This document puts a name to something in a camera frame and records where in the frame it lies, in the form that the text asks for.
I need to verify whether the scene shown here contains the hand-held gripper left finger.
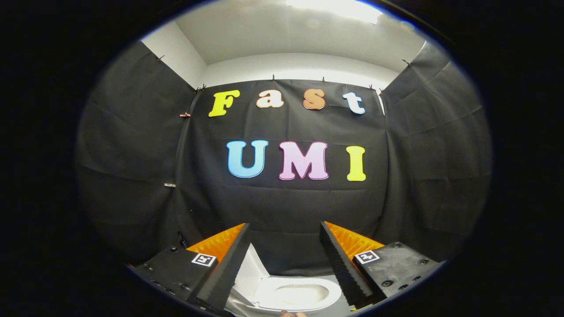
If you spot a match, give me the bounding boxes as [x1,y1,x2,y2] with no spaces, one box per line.
[128,223,252,316]

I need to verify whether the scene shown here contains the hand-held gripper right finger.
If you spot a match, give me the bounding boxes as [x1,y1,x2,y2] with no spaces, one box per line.
[319,221,445,310]

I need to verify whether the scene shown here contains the white toilet bowl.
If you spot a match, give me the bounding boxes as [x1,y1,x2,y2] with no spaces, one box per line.
[226,284,330,316]

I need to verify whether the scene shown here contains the black backdrop cloth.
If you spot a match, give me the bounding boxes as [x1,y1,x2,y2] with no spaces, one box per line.
[76,40,492,277]

